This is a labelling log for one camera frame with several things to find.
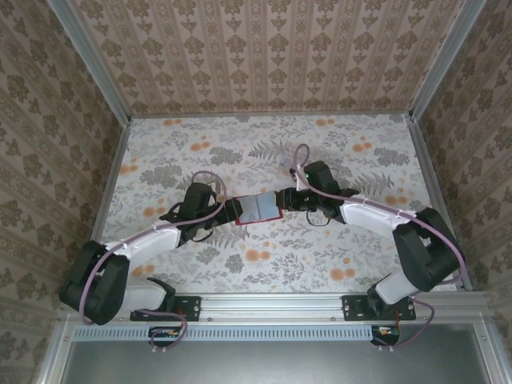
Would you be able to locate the red card holder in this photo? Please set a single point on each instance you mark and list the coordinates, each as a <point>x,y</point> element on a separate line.
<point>260,208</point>

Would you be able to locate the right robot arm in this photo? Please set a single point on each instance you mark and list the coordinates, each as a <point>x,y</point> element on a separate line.
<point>372,216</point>

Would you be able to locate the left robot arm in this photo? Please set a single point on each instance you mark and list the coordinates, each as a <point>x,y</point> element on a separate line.
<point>156,242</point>

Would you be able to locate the grey metal sheet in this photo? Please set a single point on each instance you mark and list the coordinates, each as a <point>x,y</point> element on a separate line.
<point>272,364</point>

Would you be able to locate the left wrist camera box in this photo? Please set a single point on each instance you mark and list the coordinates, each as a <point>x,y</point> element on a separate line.
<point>216,191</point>

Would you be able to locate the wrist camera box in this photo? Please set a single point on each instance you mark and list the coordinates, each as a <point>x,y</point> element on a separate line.
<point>298,182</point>
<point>216,191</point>

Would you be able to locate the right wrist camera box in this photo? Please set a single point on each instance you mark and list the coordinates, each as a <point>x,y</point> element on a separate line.
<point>298,182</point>

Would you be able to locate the aluminium table back rail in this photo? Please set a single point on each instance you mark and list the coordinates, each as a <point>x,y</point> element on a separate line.
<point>272,114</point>

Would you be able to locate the aluminium table side rail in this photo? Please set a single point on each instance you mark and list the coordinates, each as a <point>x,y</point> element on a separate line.
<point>425,160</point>
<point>116,160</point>

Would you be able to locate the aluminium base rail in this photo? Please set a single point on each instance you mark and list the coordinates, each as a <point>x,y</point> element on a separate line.
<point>272,306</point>

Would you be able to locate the aluminium frame post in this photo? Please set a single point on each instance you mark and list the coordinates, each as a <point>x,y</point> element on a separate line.
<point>91,60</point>
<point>445,60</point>

